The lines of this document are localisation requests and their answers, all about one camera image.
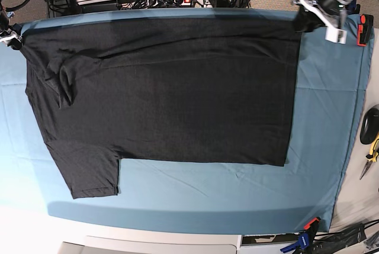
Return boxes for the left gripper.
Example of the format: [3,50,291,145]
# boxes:
[292,0,346,33]

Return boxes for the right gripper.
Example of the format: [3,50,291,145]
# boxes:
[1,27,23,50]

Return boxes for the black T-shirt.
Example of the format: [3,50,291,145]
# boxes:
[21,17,301,199]

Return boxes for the orange black clamp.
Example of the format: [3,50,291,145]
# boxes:
[357,14,374,47]

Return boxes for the blue table cloth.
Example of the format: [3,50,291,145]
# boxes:
[1,15,374,234]

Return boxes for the black computer mouse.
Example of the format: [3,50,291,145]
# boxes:
[359,106,378,144]

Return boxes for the white power strip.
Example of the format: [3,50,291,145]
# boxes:
[120,0,204,9]

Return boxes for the blue orange clamp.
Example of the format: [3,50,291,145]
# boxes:
[280,217,321,253]

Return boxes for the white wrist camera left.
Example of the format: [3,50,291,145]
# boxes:
[325,27,347,44]

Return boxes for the yellow handled pliers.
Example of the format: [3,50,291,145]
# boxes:
[359,135,378,180]

